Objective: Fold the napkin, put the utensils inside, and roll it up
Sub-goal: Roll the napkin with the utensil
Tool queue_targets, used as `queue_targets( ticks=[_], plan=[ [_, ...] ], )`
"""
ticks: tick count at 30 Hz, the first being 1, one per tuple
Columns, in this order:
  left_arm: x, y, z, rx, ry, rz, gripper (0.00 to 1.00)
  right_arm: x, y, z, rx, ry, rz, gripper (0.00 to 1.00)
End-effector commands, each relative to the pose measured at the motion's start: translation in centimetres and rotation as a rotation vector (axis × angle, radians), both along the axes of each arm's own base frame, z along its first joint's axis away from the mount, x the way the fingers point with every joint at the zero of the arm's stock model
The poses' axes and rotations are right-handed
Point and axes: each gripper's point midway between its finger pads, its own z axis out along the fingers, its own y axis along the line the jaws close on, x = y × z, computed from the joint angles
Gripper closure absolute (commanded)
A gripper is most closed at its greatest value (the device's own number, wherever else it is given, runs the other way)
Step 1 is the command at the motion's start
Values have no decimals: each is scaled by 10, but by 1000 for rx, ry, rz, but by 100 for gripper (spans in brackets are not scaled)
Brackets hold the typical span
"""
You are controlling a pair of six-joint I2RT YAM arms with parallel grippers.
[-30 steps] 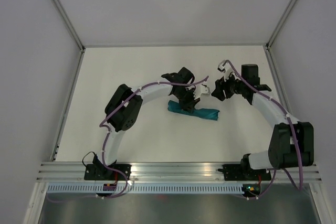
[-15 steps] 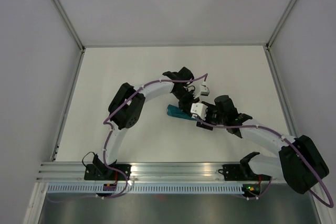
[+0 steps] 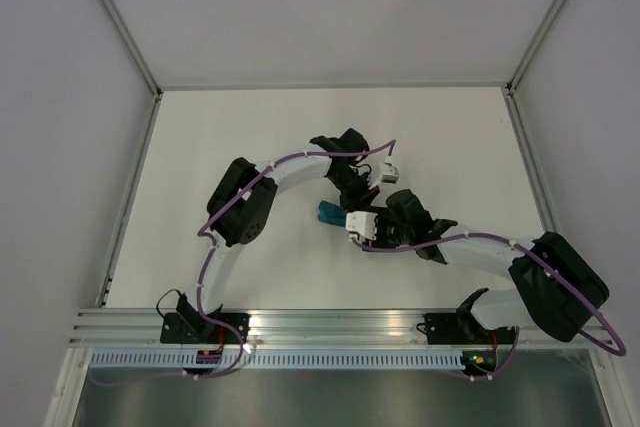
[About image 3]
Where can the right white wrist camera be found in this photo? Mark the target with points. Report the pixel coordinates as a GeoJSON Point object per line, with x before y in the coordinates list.
{"type": "Point", "coordinates": [361, 225]}

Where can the white slotted cable duct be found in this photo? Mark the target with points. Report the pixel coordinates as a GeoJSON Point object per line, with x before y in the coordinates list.
{"type": "Point", "coordinates": [280, 359]}

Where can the teal satin napkin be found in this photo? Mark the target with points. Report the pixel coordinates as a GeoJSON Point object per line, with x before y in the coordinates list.
{"type": "Point", "coordinates": [331, 214]}

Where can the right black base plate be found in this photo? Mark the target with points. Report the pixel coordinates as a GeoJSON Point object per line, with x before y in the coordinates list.
{"type": "Point", "coordinates": [445, 328]}

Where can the left aluminium frame post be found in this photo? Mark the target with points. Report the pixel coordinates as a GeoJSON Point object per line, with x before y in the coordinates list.
{"type": "Point", "coordinates": [130, 46]}

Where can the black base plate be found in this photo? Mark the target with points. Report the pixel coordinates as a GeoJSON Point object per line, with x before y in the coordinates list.
{"type": "Point", "coordinates": [445, 328]}
{"type": "Point", "coordinates": [200, 329]}

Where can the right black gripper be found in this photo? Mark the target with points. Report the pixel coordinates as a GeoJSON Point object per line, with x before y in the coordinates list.
{"type": "Point", "coordinates": [379, 241]}

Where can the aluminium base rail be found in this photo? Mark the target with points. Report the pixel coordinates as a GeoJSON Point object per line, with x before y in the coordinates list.
{"type": "Point", "coordinates": [139, 328]}

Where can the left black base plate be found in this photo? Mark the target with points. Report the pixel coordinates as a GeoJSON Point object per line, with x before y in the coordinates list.
{"type": "Point", "coordinates": [200, 329]}

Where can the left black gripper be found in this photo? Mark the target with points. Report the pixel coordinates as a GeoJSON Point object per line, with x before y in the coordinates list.
{"type": "Point", "coordinates": [362, 198]}

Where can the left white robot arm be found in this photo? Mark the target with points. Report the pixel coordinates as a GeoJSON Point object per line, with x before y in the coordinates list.
{"type": "Point", "coordinates": [240, 205]}

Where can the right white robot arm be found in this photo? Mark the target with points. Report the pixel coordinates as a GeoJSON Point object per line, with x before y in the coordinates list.
{"type": "Point", "coordinates": [551, 281]}

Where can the aluminium frame corner post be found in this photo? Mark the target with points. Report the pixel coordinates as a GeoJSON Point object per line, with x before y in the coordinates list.
{"type": "Point", "coordinates": [540, 35]}

